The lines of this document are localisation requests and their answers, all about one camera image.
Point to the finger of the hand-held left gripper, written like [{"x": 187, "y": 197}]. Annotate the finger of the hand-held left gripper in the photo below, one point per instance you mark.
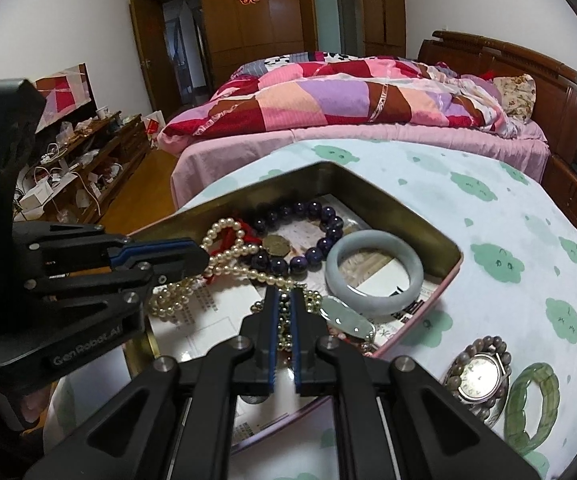
[
  {"x": 168, "y": 247},
  {"x": 178, "y": 267}
]

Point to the wooden headboard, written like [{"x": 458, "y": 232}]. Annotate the wooden headboard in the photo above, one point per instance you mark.
[{"x": 558, "y": 100}]

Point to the flat screen television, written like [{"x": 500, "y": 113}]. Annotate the flat screen television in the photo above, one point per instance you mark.
[{"x": 63, "y": 95}]

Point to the bed with pink sheet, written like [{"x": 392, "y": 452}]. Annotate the bed with pink sheet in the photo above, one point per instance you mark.
[{"x": 268, "y": 150}]

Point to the floral pillow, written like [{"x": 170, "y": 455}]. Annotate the floral pillow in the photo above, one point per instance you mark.
[{"x": 515, "y": 95}]

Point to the red and white bag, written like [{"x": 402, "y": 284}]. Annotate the red and white bag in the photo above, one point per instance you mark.
[{"x": 154, "y": 125}]

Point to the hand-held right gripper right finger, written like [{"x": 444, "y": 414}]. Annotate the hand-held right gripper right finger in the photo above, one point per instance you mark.
[{"x": 297, "y": 340}]

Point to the silver wristwatch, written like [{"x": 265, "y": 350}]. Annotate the silver wristwatch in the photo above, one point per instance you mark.
[{"x": 488, "y": 341}]

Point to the cloud print tablecloth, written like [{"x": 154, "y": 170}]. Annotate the cloud print tablecloth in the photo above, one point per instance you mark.
[{"x": 518, "y": 210}]

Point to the pale grey jade bangle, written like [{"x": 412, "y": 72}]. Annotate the pale grey jade bangle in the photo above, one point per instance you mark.
[{"x": 338, "y": 280}]

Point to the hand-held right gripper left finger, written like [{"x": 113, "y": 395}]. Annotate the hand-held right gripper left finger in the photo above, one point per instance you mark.
[{"x": 268, "y": 340}]

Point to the silver wrist watch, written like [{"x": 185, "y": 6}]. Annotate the silver wrist watch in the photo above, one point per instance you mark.
[{"x": 480, "y": 375}]

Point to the patchwork quilt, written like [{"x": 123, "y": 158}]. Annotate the patchwork quilt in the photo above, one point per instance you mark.
[{"x": 343, "y": 95}]

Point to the person's left hand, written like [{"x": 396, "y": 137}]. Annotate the person's left hand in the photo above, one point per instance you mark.
[{"x": 28, "y": 405}]

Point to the rectangular metal tin box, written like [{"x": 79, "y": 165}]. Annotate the rectangular metal tin box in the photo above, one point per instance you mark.
[{"x": 383, "y": 200}]

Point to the wooden wardrobe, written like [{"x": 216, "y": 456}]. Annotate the wooden wardrobe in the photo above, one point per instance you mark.
[{"x": 268, "y": 25}]

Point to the wooden television stand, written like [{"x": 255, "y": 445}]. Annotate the wooden television stand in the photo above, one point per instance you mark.
[{"x": 128, "y": 140}]

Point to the wooden nightstand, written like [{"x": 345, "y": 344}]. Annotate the wooden nightstand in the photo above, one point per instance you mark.
[{"x": 573, "y": 200}]

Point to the white cardboard box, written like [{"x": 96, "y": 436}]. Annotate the white cardboard box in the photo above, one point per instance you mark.
[{"x": 36, "y": 195}]

